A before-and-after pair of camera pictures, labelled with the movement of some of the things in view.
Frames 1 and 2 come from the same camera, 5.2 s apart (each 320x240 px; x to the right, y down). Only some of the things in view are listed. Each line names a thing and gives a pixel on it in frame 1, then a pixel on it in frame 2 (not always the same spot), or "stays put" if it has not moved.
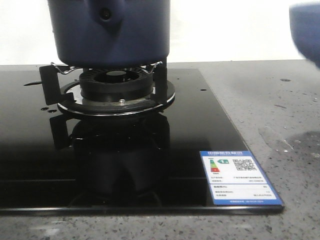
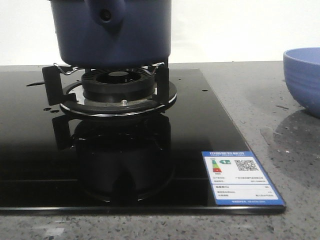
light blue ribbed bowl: x=304 y=20 -> x=302 y=70
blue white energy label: x=234 y=178 stays put
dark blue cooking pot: x=110 y=34 stays put
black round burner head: x=116 y=84 stays put
